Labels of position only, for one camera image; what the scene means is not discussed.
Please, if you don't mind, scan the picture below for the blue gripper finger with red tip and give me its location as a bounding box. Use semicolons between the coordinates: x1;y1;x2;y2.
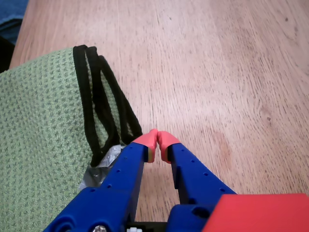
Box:
157;130;237;232
44;129;159;232

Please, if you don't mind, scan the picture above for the green waffle cloth black trim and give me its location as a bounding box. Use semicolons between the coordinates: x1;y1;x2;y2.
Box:
0;44;143;232

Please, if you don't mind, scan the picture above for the silver foil wrapper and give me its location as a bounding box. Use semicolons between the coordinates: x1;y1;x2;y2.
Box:
79;144;127;191

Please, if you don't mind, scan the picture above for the blue denim fabric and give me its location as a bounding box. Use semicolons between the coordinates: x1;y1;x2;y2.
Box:
0;0;29;45

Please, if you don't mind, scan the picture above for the red camera mount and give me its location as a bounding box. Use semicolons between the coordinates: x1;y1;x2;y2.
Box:
202;192;309;232

